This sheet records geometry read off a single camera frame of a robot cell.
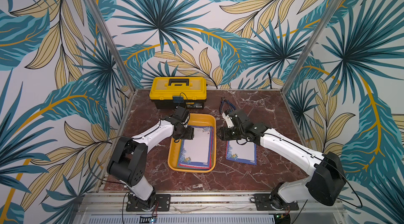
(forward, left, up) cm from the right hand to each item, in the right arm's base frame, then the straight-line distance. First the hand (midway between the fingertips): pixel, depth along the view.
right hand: (219, 133), depth 81 cm
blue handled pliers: (+35, -7, -13) cm, 38 cm away
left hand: (+3, +17, -8) cm, 19 cm away
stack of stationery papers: (-13, +12, -14) cm, 22 cm away
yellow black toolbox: (+28, +28, +2) cm, 40 cm away
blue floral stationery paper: (-4, +12, -15) cm, 19 cm away
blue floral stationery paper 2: (-5, -16, -15) cm, 22 cm away
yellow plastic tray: (+19, +13, -14) cm, 27 cm away
